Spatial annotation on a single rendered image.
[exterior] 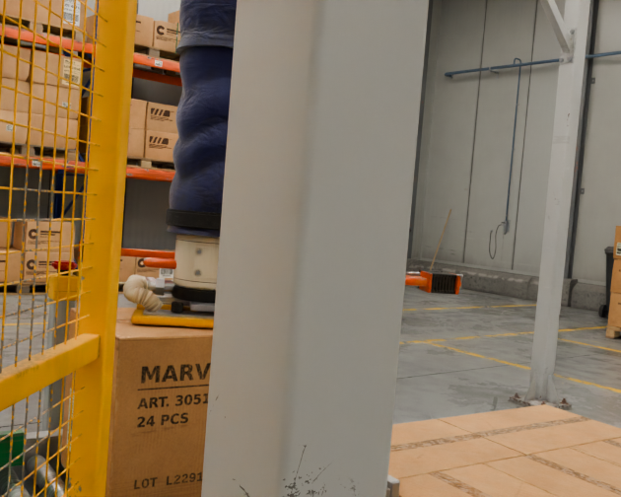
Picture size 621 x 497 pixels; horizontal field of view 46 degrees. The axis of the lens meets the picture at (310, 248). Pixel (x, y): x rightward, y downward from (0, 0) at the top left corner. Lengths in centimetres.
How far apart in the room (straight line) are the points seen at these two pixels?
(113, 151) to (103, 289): 23
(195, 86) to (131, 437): 80
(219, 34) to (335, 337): 118
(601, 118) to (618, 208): 149
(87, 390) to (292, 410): 67
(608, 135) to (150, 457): 1153
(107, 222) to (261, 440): 63
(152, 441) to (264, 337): 99
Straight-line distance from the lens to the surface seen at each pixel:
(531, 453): 246
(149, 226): 1115
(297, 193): 64
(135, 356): 159
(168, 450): 167
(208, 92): 174
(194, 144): 174
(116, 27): 127
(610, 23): 1313
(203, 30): 178
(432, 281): 191
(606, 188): 1261
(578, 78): 546
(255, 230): 70
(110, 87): 126
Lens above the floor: 124
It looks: 3 degrees down
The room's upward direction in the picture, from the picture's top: 5 degrees clockwise
